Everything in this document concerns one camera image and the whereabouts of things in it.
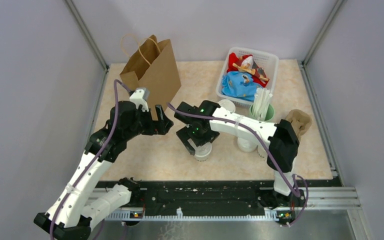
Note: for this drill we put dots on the white cup lid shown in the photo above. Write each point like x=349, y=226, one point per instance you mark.
x=228, y=105
x=203, y=150

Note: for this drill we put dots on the brown cardboard cup carrier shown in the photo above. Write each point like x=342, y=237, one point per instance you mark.
x=300, y=122

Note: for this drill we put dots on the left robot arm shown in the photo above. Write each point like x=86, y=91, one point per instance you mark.
x=71, y=217

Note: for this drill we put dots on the white plastic basket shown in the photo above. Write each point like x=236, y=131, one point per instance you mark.
x=268, y=61

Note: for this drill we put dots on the stack of paper cups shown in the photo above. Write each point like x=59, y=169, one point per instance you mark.
x=262, y=152

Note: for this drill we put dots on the green straw holder cup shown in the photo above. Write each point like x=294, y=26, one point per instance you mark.
x=268, y=117

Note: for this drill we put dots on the brown paper bag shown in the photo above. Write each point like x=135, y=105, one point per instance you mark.
x=152, y=66

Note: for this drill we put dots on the blue snack packet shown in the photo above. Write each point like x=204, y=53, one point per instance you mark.
x=239, y=85

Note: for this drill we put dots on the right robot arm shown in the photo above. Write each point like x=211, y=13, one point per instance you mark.
x=244, y=131

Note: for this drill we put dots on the red snack packet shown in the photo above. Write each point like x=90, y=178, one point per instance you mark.
x=246, y=64

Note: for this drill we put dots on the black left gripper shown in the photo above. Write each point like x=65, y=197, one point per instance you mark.
x=160, y=127

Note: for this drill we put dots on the stack of white lids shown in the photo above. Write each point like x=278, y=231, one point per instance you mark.
x=246, y=145

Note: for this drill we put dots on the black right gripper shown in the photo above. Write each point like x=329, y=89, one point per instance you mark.
x=185, y=133

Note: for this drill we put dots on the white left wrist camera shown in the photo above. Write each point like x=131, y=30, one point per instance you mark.
x=140, y=98

